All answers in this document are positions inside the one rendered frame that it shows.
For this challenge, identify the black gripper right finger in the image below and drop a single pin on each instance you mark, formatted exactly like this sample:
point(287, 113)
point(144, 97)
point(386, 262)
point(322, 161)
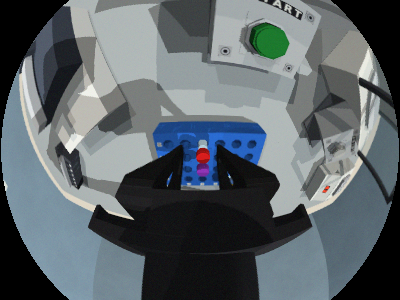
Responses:
point(244, 173)

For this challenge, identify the black rectangular block with holes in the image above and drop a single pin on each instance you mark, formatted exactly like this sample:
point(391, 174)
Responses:
point(70, 165)

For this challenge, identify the blue tube rack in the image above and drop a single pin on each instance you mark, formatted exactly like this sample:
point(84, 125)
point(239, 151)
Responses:
point(234, 136)

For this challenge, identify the red-capped test tube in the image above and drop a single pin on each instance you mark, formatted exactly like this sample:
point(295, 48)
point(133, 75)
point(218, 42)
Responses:
point(202, 154)

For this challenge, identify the white block with round holes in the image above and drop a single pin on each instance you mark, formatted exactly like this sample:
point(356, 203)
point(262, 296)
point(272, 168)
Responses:
point(328, 179)

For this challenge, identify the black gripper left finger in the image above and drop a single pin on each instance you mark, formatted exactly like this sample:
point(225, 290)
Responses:
point(156, 173)

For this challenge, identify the grey bench mat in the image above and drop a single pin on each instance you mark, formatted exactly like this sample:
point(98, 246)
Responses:
point(157, 54)

